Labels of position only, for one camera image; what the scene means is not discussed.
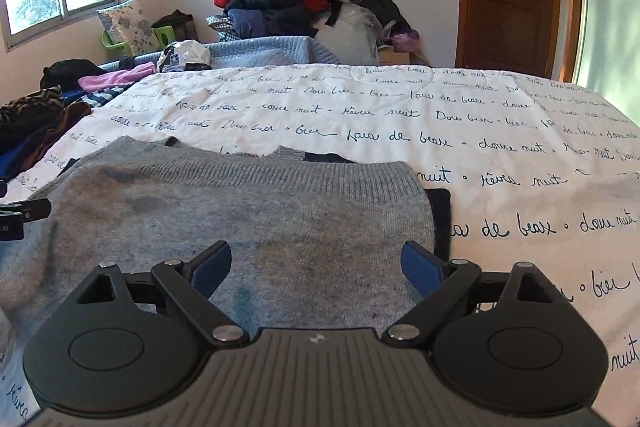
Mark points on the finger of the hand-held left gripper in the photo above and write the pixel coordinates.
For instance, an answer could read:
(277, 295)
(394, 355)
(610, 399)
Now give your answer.
(3, 188)
(27, 210)

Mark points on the grey sweater with navy sleeves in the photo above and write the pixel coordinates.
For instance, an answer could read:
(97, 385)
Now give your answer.
(275, 217)

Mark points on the white plastic bag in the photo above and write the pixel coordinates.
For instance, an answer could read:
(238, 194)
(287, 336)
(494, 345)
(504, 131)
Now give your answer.
(350, 37)

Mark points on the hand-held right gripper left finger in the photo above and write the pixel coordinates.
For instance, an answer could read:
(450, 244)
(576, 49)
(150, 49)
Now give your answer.
(212, 268)

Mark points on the pink garment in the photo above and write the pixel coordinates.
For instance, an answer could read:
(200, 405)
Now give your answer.
(115, 79)

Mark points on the white script-printed bed cover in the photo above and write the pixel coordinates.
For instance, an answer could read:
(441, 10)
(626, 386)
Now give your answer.
(500, 167)

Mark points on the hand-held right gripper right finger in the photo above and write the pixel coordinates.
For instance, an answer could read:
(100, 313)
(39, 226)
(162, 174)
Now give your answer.
(420, 268)

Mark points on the blue and white striped garment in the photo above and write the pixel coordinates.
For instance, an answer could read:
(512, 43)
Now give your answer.
(97, 96)

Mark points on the cardboard box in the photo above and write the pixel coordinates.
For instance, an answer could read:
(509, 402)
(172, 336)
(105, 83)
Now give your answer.
(395, 58)

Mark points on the black bag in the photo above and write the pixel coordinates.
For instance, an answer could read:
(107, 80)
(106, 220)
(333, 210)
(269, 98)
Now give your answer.
(175, 22)

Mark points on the green plastic chair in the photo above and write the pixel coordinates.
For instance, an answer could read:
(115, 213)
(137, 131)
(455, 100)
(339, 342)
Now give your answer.
(164, 38)

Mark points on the floral pillow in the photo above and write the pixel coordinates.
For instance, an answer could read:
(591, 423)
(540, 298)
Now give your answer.
(127, 24)

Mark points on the purple bag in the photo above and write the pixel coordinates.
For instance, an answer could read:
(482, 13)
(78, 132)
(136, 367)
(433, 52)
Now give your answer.
(405, 41)

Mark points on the white and black package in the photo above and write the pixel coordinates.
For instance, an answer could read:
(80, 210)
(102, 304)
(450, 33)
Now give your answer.
(187, 54)

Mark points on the black garment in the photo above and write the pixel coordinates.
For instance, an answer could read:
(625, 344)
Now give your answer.
(70, 72)

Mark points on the frosted wardrobe sliding door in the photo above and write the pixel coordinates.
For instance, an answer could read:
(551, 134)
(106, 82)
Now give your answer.
(610, 17)

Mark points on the black jacket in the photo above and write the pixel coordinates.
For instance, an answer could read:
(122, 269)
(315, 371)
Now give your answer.
(382, 9)

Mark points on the brown garment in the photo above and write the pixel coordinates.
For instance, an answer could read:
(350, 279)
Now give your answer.
(65, 117)

